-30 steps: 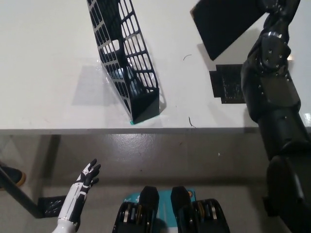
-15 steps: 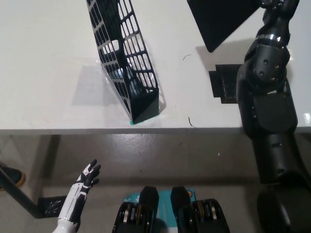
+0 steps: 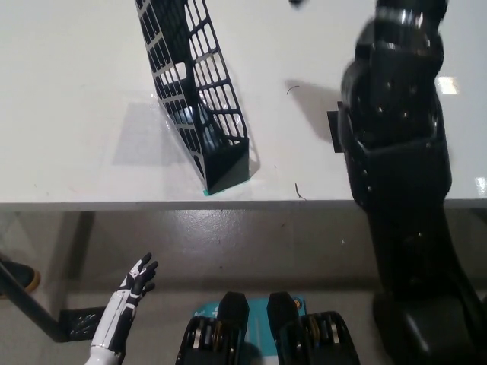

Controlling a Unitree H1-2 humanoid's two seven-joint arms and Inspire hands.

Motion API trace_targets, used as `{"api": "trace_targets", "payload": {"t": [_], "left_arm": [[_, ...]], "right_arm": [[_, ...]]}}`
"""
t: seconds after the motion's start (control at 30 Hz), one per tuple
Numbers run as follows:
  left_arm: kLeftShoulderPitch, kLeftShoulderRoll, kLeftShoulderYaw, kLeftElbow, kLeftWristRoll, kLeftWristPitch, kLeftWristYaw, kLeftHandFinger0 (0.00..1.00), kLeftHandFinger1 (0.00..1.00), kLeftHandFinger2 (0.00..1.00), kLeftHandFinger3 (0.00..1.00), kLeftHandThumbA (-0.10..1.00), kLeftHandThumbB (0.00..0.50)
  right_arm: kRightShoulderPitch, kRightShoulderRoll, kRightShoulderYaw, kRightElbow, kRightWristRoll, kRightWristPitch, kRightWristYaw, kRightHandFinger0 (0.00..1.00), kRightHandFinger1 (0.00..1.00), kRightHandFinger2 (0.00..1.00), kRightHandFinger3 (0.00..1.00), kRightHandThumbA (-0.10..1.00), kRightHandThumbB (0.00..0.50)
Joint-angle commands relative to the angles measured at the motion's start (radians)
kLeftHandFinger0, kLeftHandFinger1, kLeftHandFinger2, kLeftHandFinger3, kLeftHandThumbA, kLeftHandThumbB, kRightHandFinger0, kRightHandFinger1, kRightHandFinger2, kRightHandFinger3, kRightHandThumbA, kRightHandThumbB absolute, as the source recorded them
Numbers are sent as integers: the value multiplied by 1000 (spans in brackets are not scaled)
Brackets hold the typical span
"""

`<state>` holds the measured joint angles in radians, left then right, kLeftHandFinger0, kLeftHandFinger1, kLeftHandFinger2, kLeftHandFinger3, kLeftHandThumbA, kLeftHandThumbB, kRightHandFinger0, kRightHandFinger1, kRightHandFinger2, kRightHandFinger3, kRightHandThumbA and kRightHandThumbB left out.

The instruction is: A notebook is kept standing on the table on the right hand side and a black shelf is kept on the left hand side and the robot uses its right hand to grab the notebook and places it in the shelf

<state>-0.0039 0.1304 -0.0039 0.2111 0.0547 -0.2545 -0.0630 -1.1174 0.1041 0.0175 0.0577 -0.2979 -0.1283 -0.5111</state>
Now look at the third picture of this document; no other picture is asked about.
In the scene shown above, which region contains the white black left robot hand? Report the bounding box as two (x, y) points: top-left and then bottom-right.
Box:
(90, 251), (160, 354)

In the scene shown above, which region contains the black mesh file shelf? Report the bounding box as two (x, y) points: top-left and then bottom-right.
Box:
(135, 0), (252, 193)

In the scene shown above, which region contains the black metal table leg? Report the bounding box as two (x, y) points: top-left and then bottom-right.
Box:
(0, 261), (72, 342)

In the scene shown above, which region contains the dark shoe with tan sole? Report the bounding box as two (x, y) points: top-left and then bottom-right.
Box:
(0, 258), (42, 300)

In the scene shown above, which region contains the teal tape strip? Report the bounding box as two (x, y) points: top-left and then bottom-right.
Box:
(203, 178), (249, 197)

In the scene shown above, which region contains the black tape patch on table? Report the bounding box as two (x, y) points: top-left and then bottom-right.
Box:
(326, 100), (346, 154)

